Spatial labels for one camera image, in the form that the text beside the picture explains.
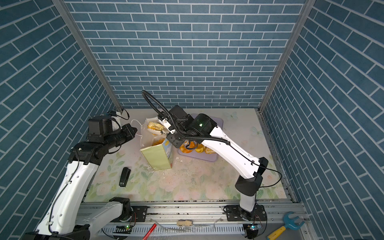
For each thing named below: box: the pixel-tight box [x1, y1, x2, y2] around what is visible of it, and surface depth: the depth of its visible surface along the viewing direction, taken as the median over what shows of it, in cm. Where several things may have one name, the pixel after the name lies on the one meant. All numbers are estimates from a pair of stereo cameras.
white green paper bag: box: [140, 118, 174, 171], surface depth 78 cm
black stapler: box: [119, 167, 131, 187], surface depth 85 cm
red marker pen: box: [142, 223, 157, 240], surface depth 70 cm
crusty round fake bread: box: [147, 121, 164, 131], surface depth 73 cm
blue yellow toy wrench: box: [266, 211, 305, 240], surface depth 71 cm
